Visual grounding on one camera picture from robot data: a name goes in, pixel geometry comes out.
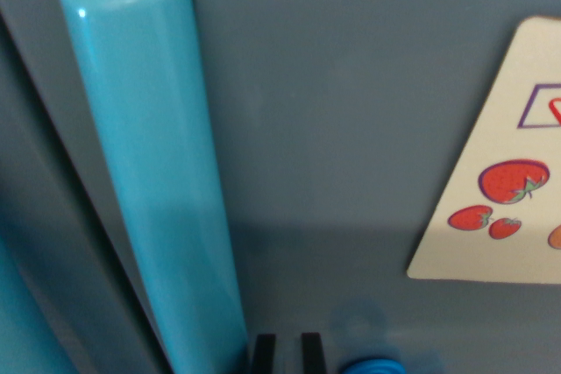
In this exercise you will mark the blue round hook magnet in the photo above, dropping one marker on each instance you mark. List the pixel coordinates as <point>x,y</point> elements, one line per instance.
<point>372,367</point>

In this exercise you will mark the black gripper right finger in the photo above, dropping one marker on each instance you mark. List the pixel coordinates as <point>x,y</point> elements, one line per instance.
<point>313,356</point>

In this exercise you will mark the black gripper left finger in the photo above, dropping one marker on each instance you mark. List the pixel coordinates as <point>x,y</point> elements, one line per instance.
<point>263,356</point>

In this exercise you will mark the grey fridge door with display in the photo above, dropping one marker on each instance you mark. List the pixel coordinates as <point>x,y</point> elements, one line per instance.
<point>35,172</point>

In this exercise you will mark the cream fruit shopping list card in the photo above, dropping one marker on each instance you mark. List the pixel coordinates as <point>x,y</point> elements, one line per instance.
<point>482,129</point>

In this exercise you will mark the grey toy refrigerator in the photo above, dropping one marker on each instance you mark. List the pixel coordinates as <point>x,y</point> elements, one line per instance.
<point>307,85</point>

